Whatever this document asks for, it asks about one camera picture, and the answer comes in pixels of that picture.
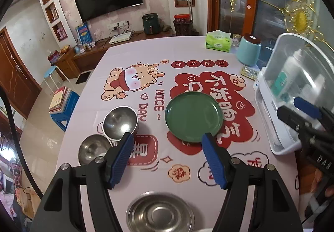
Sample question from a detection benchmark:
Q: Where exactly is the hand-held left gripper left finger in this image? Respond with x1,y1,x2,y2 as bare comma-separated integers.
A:
38,132,134,232

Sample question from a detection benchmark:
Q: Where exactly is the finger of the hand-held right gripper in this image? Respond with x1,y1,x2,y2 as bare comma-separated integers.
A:
277,105,327,142
293,97,334,131

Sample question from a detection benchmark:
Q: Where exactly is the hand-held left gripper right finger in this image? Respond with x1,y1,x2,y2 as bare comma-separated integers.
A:
202,133,304,232

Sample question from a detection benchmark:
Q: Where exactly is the pink steel-lined bowl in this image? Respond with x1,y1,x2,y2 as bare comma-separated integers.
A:
78,134,113,166

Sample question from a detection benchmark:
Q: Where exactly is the dark steel-lined bowl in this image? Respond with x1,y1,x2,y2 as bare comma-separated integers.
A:
102,106,138,142

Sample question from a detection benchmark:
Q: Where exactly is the green round plate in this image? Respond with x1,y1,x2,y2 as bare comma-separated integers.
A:
164,92,224,141

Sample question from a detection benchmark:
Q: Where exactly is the large stainless steel bowl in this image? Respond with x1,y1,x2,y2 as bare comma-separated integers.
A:
126,191,195,232

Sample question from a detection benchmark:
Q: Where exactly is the person's right hand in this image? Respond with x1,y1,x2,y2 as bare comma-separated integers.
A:
314,170,334,199

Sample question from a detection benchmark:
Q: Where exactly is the white clear-lid storage box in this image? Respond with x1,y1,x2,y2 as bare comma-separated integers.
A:
253,32,334,156

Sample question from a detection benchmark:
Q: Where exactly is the gold patterned packet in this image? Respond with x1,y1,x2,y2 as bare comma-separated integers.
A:
240,66,259,81

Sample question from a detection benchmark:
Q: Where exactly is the blue plastic stool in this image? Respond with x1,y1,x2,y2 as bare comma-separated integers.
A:
49,91,80,132

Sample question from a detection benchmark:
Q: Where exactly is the teal round canister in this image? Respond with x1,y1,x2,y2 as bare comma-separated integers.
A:
236,34,262,67

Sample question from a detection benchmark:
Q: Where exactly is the stack of books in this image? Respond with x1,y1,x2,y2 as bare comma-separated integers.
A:
49,86,72,114

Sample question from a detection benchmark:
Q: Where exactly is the large gold hanging ornament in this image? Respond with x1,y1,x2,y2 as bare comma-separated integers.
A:
278,0,334,48

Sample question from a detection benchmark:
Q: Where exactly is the small black floor mat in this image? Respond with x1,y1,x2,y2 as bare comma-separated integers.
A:
75,71,91,85

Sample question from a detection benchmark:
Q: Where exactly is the wooden television cabinet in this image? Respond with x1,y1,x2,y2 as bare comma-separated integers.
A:
48,31,173,79

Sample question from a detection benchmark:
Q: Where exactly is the green tissue box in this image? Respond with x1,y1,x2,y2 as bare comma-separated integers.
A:
205,30,232,53

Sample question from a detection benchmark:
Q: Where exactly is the round blue-top stool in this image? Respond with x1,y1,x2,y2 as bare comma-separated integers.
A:
43,65,68,89

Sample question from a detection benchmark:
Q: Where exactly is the printed pink tablecloth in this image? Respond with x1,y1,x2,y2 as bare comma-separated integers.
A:
54,35,300,232

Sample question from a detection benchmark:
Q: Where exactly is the pink printed box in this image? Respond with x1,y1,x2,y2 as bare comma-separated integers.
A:
47,50,60,65

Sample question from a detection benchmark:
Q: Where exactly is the white set-top box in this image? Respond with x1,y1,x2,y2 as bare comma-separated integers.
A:
109,32,134,45

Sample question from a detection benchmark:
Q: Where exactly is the blue printed box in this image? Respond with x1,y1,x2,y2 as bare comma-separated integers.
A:
75,23,93,44

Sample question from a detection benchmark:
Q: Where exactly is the brown wooden door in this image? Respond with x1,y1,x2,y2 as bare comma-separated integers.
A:
0,26,42,119

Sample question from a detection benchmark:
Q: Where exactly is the black woven basket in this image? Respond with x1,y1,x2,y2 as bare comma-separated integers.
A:
173,22,194,37

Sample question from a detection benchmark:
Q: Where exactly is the dark green air fryer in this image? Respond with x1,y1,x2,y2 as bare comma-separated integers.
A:
142,13,159,35

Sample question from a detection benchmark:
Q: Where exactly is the black cable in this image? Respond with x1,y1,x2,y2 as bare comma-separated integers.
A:
0,88,43,197

